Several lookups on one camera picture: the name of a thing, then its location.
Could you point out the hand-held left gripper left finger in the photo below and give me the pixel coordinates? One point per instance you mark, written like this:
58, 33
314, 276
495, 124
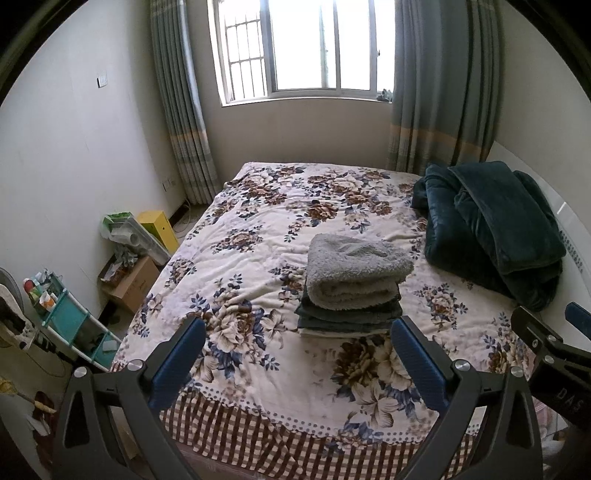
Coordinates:
178, 364

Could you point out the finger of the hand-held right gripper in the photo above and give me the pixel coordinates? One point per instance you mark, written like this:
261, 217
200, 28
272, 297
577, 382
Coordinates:
579, 314
538, 334

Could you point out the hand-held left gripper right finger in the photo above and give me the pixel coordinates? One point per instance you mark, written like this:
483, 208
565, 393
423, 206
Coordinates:
418, 364

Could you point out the grey fluffy towel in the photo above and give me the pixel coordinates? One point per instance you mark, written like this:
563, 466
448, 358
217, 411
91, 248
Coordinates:
355, 267

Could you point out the folded dark green towels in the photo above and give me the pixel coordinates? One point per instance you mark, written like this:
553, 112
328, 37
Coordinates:
351, 314

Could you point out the cardboard box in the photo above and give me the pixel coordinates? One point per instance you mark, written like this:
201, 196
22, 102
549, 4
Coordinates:
134, 284

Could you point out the white headboard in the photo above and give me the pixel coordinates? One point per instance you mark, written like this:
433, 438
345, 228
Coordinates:
572, 221

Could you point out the dark green blanket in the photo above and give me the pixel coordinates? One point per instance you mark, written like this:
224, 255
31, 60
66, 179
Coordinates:
498, 230

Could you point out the teal storage rack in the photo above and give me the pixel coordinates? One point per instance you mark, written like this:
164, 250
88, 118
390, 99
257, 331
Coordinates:
69, 318

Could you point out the floral bed sheet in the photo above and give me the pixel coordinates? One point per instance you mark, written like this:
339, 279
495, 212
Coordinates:
258, 258

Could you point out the yellow box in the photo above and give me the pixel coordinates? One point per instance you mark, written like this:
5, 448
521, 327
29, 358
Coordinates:
157, 228

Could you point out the straw broom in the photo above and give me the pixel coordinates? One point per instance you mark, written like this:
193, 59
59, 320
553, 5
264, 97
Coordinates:
32, 399

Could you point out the white fan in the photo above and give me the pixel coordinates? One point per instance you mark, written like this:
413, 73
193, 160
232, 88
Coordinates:
14, 314

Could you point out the grey striped curtain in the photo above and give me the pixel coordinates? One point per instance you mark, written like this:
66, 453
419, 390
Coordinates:
184, 115
438, 92

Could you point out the barred window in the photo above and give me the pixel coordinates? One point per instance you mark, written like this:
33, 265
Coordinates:
300, 46

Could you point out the wall socket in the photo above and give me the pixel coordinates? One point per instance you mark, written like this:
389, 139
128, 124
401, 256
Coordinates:
169, 184

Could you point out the white wall switch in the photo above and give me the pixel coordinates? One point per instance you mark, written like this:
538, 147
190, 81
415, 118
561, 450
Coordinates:
102, 81

